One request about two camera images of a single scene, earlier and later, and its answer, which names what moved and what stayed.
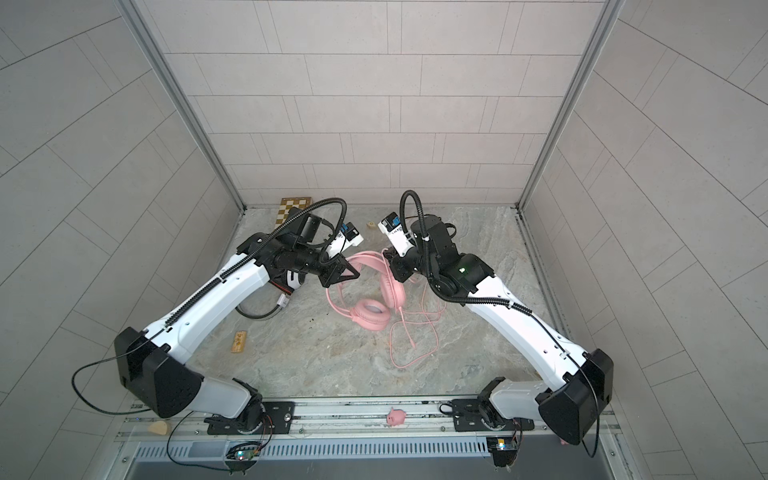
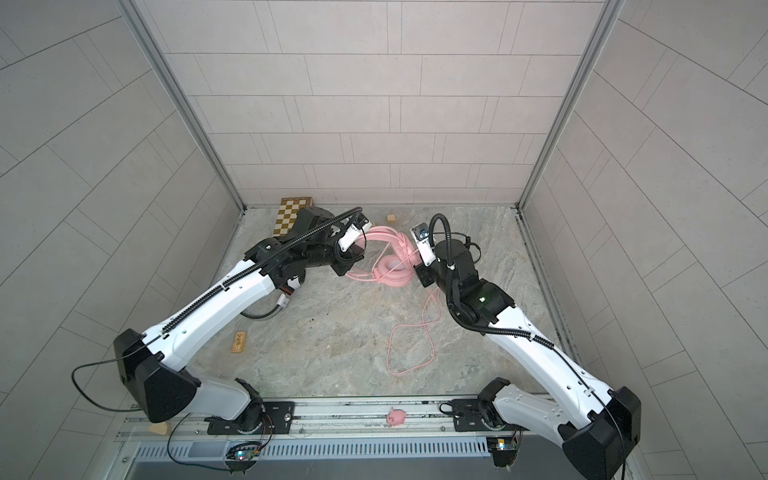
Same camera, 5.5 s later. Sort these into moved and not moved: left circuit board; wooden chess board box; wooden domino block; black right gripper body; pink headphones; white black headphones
Moved: black right gripper body; pink headphones
Not moved: white black headphones; left circuit board; wooden chess board box; wooden domino block
